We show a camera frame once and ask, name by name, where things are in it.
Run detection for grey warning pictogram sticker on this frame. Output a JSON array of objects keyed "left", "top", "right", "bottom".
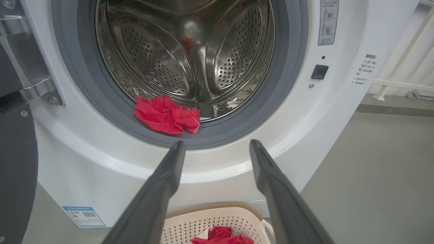
[{"left": 318, "top": 0, "right": 339, "bottom": 46}]

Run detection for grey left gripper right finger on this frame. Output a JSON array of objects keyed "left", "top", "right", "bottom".
[{"left": 249, "top": 139, "right": 335, "bottom": 244}]

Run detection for metal door hinge bracket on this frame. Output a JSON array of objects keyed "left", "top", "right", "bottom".
[{"left": 0, "top": 15, "right": 65, "bottom": 106}]

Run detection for red white sports shirt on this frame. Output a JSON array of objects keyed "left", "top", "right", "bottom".
[{"left": 192, "top": 226, "right": 254, "bottom": 244}]

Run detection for white window railing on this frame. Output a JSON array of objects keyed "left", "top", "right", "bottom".
[{"left": 369, "top": 0, "right": 434, "bottom": 101}]

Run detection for white front-load washing machine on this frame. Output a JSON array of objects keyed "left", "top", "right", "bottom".
[{"left": 19, "top": 0, "right": 421, "bottom": 228}]

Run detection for red sports shorts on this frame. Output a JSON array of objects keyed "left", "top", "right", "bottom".
[{"left": 134, "top": 95, "right": 201, "bottom": 135}]

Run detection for black door latch socket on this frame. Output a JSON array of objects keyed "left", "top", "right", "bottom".
[{"left": 311, "top": 64, "right": 329, "bottom": 80}]

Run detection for steel perforated washer drum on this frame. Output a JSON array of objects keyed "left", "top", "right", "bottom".
[{"left": 95, "top": 0, "right": 276, "bottom": 122}]

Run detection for dark round washing machine door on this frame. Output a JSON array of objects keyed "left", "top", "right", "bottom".
[{"left": 0, "top": 0, "right": 38, "bottom": 244}]

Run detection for grey rubber door gasket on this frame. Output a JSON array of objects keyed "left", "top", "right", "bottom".
[{"left": 51, "top": 0, "right": 309, "bottom": 149}]

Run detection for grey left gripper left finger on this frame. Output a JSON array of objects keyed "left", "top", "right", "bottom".
[{"left": 102, "top": 140, "right": 186, "bottom": 244}]

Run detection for printed text instruction label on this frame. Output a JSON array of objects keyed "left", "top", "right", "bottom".
[{"left": 353, "top": 53, "right": 377, "bottom": 86}]

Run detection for cream perforated laundry basket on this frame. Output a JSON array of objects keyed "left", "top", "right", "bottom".
[{"left": 159, "top": 202, "right": 277, "bottom": 244}]

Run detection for blue energy label sticker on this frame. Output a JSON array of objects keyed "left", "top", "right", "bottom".
[{"left": 62, "top": 206, "right": 106, "bottom": 228}]

